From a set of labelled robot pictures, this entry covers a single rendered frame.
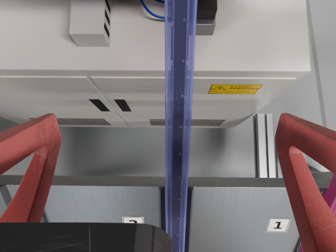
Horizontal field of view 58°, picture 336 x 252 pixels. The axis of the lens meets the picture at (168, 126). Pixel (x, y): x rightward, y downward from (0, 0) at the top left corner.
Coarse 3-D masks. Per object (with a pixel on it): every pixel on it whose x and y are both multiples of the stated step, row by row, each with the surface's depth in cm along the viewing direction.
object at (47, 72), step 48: (0, 0) 49; (48, 0) 49; (144, 0) 48; (240, 0) 48; (288, 0) 48; (0, 48) 47; (48, 48) 47; (96, 48) 47; (144, 48) 47; (240, 48) 47; (288, 48) 47; (0, 96) 62; (48, 96) 62; (96, 96) 61; (144, 96) 61; (192, 96) 61; (240, 96) 60
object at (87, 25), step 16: (80, 0) 44; (96, 0) 44; (160, 0) 45; (208, 0) 42; (80, 16) 43; (96, 16) 43; (160, 16) 45; (208, 16) 43; (80, 32) 43; (96, 32) 43; (208, 32) 46; (256, 128) 76; (272, 128) 75; (256, 144) 76; (272, 144) 74; (256, 160) 76; (272, 160) 74; (256, 176) 76; (272, 176) 73
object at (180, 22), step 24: (168, 0) 13; (192, 0) 13; (168, 24) 13; (192, 24) 13; (168, 48) 14; (192, 48) 14; (168, 72) 15; (192, 72) 15; (168, 96) 15; (168, 120) 16; (168, 144) 17; (168, 168) 18; (168, 192) 19; (168, 216) 21
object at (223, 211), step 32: (0, 192) 21; (64, 192) 21; (96, 192) 21; (128, 192) 21; (160, 192) 21; (192, 192) 21; (224, 192) 21; (256, 192) 21; (320, 192) 21; (160, 224) 23; (192, 224) 23; (224, 224) 23; (256, 224) 23; (288, 224) 23
